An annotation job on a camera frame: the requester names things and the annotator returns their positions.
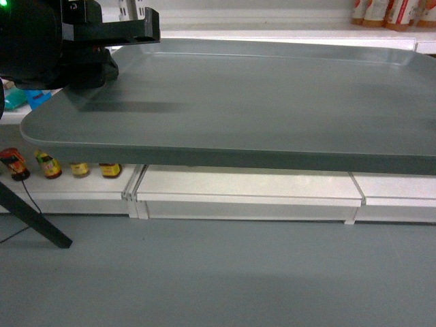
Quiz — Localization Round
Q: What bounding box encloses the orange drink bottles row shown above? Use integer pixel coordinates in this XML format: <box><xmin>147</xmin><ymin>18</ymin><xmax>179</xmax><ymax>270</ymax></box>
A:
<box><xmin>351</xmin><ymin>0</ymin><xmax>435</xmax><ymax>31</ymax></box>

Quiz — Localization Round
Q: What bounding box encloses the red yellow label jar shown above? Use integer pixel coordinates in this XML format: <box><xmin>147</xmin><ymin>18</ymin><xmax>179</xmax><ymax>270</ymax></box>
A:
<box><xmin>99</xmin><ymin>163</ymin><xmax>123</xmax><ymax>178</ymax></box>

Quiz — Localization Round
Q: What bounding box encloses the red lid sauce jar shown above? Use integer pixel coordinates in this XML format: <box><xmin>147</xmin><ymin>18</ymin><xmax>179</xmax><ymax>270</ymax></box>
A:
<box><xmin>1</xmin><ymin>148</ymin><xmax>31</xmax><ymax>181</ymax></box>

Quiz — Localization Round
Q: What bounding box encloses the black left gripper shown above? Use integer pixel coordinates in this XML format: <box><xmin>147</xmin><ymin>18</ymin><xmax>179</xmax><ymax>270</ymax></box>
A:
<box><xmin>1</xmin><ymin>1</ymin><xmax>160</xmax><ymax>89</ymax></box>

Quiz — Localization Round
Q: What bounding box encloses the blue green packet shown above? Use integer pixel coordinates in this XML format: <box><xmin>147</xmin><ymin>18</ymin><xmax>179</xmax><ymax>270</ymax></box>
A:
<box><xmin>5</xmin><ymin>89</ymin><xmax>52</xmax><ymax>110</ymax></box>

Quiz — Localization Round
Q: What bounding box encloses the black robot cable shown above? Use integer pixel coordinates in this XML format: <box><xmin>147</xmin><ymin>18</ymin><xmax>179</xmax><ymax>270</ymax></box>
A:
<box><xmin>0</xmin><ymin>178</ymin><xmax>45</xmax><ymax>245</ymax></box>

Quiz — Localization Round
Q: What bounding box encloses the yellow label sauce bottle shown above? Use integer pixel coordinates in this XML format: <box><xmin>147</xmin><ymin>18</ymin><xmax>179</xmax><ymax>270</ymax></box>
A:
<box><xmin>34</xmin><ymin>149</ymin><xmax>62</xmax><ymax>179</ymax></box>

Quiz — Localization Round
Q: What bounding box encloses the black tripod leg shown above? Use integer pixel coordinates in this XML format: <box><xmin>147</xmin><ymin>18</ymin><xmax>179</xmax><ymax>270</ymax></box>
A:
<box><xmin>1</xmin><ymin>183</ymin><xmax>72</xmax><ymax>249</ymax></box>

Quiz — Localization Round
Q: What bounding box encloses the white low display shelf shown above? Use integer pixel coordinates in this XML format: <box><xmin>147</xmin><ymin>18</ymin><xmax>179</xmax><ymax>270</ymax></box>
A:
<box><xmin>1</xmin><ymin>166</ymin><xmax>435</xmax><ymax>224</ymax></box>

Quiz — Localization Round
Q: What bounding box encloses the grey rectangular serving tray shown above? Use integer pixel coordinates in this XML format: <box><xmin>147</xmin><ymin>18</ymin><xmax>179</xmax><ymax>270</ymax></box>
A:
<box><xmin>20</xmin><ymin>39</ymin><xmax>435</xmax><ymax>175</ymax></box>

